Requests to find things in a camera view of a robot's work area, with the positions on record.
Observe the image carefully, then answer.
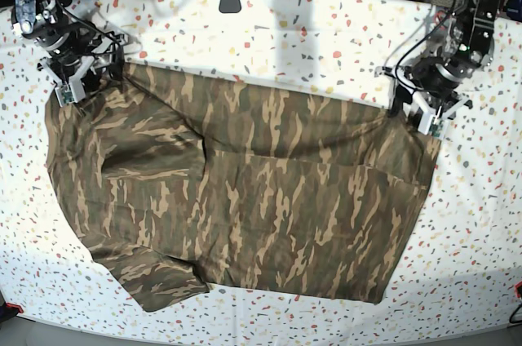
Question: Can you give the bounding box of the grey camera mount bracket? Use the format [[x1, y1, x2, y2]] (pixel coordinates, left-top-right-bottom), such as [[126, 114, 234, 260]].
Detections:
[[219, 0, 241, 14]]

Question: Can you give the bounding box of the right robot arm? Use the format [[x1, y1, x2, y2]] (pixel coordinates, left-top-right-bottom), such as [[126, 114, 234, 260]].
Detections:
[[11, 0, 126, 90]]

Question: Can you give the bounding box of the red table clamp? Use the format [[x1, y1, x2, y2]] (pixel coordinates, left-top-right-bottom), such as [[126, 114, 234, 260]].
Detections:
[[515, 282, 522, 299], [0, 303, 23, 318]]

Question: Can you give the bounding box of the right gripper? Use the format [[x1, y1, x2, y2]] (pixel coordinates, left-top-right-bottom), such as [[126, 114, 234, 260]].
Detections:
[[36, 23, 129, 87]]

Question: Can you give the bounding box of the red table clamp left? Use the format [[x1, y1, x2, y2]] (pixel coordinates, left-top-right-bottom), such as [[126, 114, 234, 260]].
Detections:
[[0, 303, 23, 318]]

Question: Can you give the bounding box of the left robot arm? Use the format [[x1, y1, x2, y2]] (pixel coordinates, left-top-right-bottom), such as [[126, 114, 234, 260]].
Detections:
[[385, 0, 502, 116]]

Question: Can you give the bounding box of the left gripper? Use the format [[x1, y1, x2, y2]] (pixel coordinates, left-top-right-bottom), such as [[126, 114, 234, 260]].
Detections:
[[389, 58, 473, 120]]

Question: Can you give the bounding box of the red table clamp right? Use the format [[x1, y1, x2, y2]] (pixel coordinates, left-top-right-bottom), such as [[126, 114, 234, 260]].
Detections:
[[515, 282, 522, 299]]

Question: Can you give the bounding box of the terrazzo pattern table cloth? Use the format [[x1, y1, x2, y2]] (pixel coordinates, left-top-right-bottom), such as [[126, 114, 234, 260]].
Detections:
[[1, 0, 521, 345]]

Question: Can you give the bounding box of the camouflage T-shirt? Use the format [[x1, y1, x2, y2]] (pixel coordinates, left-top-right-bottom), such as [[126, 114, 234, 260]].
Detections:
[[46, 64, 440, 312]]

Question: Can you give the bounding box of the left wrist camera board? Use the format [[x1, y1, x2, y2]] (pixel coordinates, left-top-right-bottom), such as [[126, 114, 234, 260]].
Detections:
[[418, 113, 448, 140]]

